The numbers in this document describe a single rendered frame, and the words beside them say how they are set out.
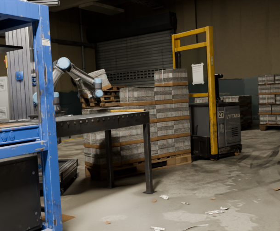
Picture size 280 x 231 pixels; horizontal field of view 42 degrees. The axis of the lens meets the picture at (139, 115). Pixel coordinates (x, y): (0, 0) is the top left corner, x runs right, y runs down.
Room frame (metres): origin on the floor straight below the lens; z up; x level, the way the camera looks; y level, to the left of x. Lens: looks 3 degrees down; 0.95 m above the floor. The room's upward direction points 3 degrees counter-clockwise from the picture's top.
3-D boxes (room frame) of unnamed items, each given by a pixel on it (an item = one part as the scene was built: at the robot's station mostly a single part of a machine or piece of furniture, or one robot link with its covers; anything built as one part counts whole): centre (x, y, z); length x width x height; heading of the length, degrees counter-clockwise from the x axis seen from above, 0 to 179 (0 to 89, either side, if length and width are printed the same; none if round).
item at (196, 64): (5.32, -0.82, 1.27); 0.57 x 0.01 x 0.65; 37
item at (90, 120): (3.02, 0.32, 0.74); 1.34 x 0.05 x 0.12; 144
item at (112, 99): (11.35, 1.07, 0.65); 1.33 x 0.94 x 1.30; 148
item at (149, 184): (3.54, -0.06, 0.34); 0.06 x 0.06 x 0.68; 54
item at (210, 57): (5.04, -1.00, 0.97); 0.09 x 0.09 x 1.75; 37
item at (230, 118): (5.53, -1.10, 0.40); 0.69 x 0.55 x 0.80; 37
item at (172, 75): (5.05, -0.45, 0.65); 0.39 x 0.30 x 1.29; 37
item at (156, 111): (4.61, 0.13, 0.42); 1.17 x 0.39 x 0.83; 127
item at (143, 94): (4.69, 0.03, 0.95); 0.38 x 0.29 x 0.23; 38
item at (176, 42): (5.57, -0.61, 0.97); 0.09 x 0.09 x 1.75; 37
